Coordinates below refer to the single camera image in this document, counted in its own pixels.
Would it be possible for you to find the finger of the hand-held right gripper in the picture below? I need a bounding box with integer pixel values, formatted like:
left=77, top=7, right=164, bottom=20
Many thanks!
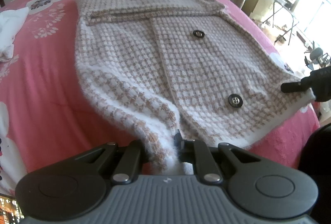
left=281, top=76, right=315, bottom=94

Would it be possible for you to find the pink floral blanket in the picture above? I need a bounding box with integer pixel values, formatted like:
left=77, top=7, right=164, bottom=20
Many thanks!
left=0, top=0, right=321, bottom=196

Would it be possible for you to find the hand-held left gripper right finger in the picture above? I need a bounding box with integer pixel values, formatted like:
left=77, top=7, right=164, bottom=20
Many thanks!
left=174, top=129, right=261, bottom=184

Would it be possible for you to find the beige white houndstooth knit cardigan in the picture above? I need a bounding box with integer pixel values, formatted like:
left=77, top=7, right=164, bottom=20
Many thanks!
left=74, top=0, right=317, bottom=178

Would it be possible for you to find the grey wheeled cart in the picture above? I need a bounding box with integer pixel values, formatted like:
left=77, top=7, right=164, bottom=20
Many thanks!
left=304, top=47, right=331, bottom=72

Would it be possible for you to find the black phone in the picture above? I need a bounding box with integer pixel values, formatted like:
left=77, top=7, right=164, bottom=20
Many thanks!
left=0, top=194, right=25, bottom=224

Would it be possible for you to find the person's dark clothing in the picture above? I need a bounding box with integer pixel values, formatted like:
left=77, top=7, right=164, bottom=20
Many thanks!
left=297, top=124, right=331, bottom=224

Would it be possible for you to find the folding table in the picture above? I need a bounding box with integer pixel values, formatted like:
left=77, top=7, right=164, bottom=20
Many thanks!
left=264, top=0, right=302, bottom=46

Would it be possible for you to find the white crumpled cloth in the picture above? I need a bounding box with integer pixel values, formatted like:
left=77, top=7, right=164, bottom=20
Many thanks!
left=0, top=8, right=29, bottom=63

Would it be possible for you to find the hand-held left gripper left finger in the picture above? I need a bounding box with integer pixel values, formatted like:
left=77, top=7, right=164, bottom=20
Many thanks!
left=75, top=140, right=150, bottom=184

